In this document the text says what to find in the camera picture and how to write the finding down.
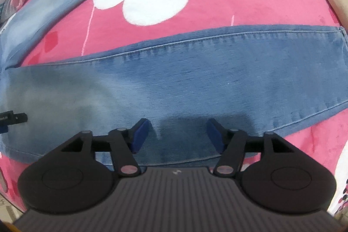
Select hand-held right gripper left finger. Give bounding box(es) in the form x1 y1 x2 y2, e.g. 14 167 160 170
54 118 150 177

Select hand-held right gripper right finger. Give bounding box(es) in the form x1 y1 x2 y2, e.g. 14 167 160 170
207 118 299 178

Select blue jeans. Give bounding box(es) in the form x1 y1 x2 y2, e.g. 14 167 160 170
0 0 348 167

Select pink floral blanket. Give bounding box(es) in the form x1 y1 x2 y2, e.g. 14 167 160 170
0 0 348 222

